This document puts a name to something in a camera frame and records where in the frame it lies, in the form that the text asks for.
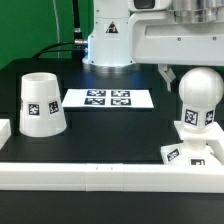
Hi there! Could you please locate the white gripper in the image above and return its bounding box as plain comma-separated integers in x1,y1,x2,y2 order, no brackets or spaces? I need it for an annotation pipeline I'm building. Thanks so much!
128,11,224,91

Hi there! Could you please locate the white lamp bulb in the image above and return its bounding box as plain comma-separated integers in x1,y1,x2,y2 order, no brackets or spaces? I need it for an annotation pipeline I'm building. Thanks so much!
179,67,224,133

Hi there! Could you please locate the white lamp base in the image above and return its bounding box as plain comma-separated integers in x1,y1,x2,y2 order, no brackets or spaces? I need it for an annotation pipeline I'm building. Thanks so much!
160,121,224,166

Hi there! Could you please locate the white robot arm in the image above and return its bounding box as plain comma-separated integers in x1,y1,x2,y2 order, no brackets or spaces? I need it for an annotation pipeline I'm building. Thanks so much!
83,0,224,84

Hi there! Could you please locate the white lamp shade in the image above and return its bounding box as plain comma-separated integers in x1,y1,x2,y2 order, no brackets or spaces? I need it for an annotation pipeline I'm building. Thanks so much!
19,72,67,137

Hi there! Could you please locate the white marker sheet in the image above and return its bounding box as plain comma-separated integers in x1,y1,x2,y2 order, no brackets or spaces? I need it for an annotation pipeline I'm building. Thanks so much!
62,89,154,109

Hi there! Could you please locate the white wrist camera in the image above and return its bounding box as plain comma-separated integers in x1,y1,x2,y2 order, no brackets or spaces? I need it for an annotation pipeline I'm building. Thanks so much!
128,0,172,11

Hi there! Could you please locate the black cable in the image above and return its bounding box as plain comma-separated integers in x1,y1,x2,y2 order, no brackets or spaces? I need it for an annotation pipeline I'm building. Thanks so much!
32,0,88,59

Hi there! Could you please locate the white thin cable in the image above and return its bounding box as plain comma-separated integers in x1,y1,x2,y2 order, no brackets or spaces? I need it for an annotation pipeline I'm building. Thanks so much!
52,0,62,59

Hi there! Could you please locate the white fence rail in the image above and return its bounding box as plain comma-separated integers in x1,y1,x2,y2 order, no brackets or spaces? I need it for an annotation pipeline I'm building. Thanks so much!
0,119,224,194

